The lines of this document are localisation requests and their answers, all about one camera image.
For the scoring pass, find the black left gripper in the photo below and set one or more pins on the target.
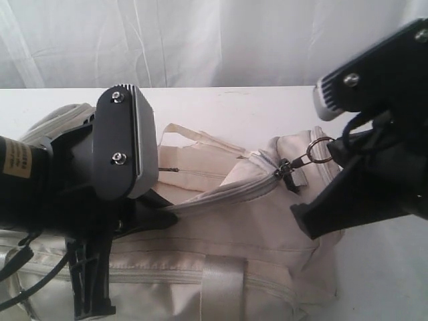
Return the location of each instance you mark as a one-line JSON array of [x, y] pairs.
[[66, 203]]

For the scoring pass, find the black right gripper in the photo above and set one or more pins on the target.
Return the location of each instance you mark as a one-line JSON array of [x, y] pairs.
[[375, 176]]

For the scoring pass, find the cream fabric duffel bag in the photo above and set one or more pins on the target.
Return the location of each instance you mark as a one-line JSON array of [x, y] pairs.
[[236, 253]]

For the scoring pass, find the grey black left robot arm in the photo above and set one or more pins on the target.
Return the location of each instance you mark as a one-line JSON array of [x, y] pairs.
[[21, 165]]

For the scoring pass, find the white backdrop curtain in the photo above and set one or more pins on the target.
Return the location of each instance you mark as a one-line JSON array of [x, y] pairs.
[[96, 44]]

